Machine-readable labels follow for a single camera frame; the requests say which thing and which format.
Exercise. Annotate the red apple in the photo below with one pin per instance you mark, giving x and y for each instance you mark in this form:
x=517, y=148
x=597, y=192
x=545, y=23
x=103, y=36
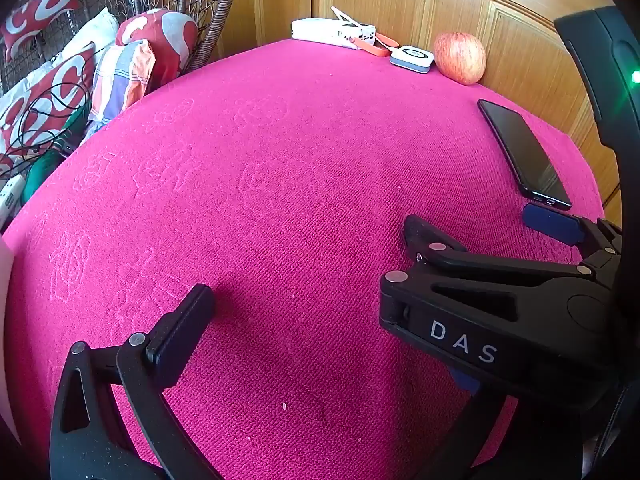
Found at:
x=460, y=57

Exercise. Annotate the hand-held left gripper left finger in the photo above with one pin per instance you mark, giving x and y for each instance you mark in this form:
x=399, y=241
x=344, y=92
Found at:
x=175, y=340

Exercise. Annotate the black smartphone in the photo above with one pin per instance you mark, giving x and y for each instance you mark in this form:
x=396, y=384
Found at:
x=525, y=155

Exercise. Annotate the red white patterned cushion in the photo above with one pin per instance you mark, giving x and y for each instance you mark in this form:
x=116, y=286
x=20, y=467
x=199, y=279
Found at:
x=45, y=95
x=165, y=35
x=40, y=10

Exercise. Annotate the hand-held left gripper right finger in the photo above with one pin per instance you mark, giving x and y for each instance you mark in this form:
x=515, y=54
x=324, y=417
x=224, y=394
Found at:
x=465, y=381

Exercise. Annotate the magenta table cloth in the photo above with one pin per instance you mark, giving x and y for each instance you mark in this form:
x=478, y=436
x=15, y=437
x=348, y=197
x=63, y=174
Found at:
x=300, y=160

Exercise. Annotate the white pillow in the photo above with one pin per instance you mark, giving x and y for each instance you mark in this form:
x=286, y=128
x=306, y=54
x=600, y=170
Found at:
x=92, y=32

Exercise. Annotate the white power bank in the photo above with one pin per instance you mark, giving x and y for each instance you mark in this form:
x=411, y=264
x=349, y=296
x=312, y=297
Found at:
x=325, y=32

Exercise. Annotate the striped colourful cloth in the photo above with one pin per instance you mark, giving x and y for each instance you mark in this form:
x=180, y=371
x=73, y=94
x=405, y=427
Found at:
x=122, y=80

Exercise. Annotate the green cloth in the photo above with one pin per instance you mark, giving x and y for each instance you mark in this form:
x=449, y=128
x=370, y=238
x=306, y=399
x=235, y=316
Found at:
x=55, y=160

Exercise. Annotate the white power strip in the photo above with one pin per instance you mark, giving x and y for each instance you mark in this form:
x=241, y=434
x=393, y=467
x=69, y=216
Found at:
x=10, y=197

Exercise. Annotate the wicker hanging chair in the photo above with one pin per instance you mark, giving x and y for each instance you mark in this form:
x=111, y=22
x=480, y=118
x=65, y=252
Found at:
x=215, y=20

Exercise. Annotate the white square gadget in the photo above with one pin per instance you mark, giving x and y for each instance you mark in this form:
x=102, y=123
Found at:
x=411, y=56

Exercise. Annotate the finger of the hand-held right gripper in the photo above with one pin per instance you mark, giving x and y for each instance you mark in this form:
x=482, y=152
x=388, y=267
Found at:
x=450, y=257
x=550, y=222

